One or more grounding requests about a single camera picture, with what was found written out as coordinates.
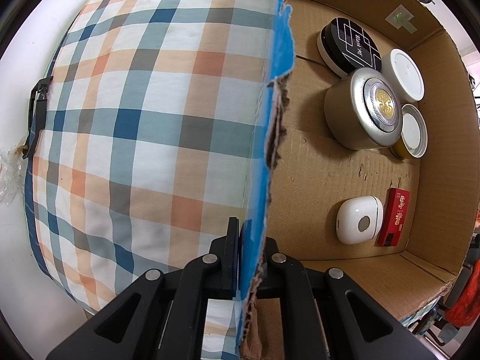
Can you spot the plaid tablecloth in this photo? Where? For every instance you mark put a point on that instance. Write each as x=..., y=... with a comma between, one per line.
x=152, y=128

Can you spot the orange floral cloth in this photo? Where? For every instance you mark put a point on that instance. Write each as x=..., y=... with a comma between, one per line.
x=466, y=309

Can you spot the silver round tin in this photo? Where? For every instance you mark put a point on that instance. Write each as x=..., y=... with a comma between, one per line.
x=362, y=111

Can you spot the black strap buckle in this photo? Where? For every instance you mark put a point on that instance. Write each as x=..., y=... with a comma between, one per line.
x=37, y=115

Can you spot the white earbuds case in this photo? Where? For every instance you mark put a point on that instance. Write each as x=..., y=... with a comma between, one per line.
x=359, y=220

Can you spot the crumpled clear plastic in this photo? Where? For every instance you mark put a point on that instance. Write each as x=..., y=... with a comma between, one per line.
x=12, y=174

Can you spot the cardboard box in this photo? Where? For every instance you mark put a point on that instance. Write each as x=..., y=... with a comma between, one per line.
x=315, y=174

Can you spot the black round tin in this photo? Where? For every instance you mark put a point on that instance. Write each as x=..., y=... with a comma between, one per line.
x=345, y=47

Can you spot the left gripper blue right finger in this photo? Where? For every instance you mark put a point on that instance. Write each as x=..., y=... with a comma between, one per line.
x=307, y=314

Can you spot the red rectangular lighter box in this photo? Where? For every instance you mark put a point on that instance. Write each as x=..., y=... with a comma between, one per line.
x=394, y=217

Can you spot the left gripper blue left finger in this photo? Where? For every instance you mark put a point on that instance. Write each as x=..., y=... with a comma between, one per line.
x=160, y=315

